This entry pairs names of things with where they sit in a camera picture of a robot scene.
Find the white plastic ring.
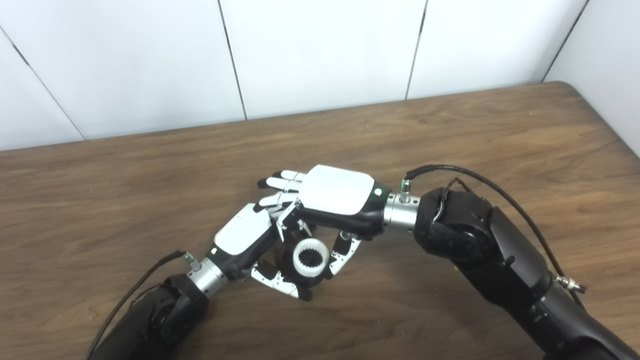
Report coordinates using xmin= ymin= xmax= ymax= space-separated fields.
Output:
xmin=292 ymin=238 xmax=331 ymax=278

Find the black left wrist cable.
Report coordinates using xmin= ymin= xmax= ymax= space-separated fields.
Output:
xmin=85 ymin=250 xmax=203 ymax=360

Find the round black plastic part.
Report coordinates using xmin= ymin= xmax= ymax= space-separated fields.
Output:
xmin=277 ymin=235 xmax=328 ymax=290

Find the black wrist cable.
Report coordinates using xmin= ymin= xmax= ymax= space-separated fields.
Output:
xmin=85 ymin=250 xmax=203 ymax=360
xmin=400 ymin=164 xmax=587 ymax=306

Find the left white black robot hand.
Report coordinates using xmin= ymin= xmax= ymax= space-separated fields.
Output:
xmin=207 ymin=202 xmax=314 ymax=302

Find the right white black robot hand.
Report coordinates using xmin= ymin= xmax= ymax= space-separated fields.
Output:
xmin=255 ymin=164 xmax=392 ymax=281

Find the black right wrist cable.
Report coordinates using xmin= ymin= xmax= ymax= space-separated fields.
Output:
xmin=400 ymin=164 xmax=587 ymax=306

